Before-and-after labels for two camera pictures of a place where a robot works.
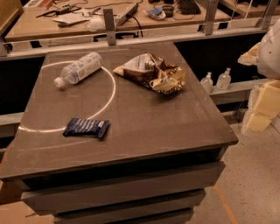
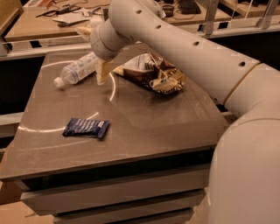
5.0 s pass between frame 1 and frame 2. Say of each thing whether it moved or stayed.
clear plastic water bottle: stayed
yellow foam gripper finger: moved
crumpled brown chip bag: stayed
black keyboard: stayed
